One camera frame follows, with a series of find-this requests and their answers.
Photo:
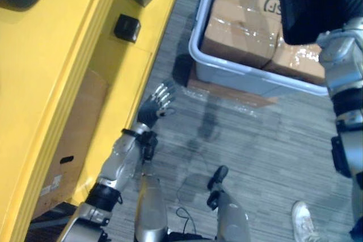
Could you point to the grey plastic bin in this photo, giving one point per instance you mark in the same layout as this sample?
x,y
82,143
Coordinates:
x,y
227,72

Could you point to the person's white shoe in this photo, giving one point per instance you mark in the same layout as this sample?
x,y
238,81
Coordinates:
x,y
304,222

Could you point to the flat cardboard sheet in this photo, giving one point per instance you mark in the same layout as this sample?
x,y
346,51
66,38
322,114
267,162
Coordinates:
x,y
232,94

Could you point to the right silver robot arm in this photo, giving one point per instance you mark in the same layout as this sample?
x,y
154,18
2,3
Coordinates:
x,y
344,83

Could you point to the right silver robot leg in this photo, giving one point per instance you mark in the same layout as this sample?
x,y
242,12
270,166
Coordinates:
x,y
229,213

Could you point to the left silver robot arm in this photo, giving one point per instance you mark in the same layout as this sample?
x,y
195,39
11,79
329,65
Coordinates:
x,y
122,157

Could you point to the large taped cardboard box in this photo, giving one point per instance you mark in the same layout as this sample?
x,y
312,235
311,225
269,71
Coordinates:
x,y
241,21

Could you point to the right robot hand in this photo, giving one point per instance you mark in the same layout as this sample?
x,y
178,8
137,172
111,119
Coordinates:
x,y
352,1

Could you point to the left silver robot leg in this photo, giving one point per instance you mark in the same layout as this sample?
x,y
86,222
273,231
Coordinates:
x,y
153,210

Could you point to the yellow metal shelf unit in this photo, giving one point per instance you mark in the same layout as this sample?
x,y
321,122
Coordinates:
x,y
37,83

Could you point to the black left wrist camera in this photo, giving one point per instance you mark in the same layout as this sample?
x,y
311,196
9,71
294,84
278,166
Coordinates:
x,y
148,142

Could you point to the brown cardboard box with label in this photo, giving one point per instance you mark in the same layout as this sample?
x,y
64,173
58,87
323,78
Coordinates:
x,y
71,145

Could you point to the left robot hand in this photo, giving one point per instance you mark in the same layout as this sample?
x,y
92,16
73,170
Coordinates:
x,y
149,110

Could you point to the small taped cardboard box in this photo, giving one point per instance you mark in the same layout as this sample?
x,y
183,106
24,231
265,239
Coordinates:
x,y
297,60

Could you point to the silver robot leg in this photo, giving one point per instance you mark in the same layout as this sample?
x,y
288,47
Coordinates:
x,y
153,210
229,213

